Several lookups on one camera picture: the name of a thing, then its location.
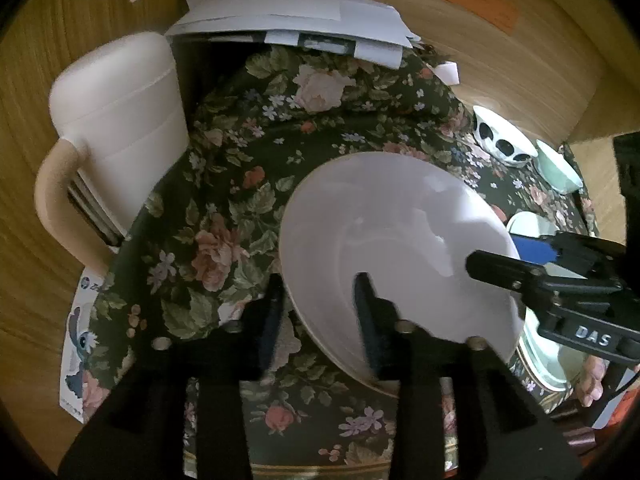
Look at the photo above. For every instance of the floral dark cloth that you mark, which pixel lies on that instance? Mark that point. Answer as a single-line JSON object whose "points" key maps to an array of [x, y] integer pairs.
{"points": [[205, 241]]}

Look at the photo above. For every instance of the person right hand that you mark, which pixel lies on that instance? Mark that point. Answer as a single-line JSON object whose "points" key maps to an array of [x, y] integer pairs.
{"points": [[589, 387]]}

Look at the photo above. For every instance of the white plate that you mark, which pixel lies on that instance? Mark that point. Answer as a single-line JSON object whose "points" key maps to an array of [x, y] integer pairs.
{"points": [[410, 226]]}

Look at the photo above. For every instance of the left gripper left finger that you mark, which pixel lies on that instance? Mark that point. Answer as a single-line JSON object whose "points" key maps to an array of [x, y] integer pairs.
{"points": [[267, 324]]}

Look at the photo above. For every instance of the white paper stack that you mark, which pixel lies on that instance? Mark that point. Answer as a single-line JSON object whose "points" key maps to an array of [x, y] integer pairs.
{"points": [[364, 29]]}

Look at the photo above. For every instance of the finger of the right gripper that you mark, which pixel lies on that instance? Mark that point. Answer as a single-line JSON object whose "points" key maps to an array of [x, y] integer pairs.
{"points": [[514, 275], [536, 250]]}

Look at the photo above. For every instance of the mint green bowl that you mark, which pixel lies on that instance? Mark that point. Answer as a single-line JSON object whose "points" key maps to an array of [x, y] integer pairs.
{"points": [[555, 170]]}

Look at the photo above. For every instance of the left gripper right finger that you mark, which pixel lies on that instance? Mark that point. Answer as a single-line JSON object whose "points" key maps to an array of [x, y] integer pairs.
{"points": [[502, 433]]}

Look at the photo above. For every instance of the cartoon sticker card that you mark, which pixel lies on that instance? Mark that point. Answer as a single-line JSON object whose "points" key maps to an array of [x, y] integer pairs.
{"points": [[78, 343]]}

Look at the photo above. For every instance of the white patterned bowl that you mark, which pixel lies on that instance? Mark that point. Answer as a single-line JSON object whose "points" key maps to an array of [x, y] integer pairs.
{"points": [[501, 139]]}

